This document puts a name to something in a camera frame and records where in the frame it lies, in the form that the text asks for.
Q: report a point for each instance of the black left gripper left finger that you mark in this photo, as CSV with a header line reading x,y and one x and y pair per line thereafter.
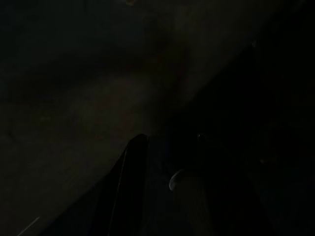
x,y
128,186

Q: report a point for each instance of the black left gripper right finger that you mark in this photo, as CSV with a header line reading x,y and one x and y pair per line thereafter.
x,y
229,191

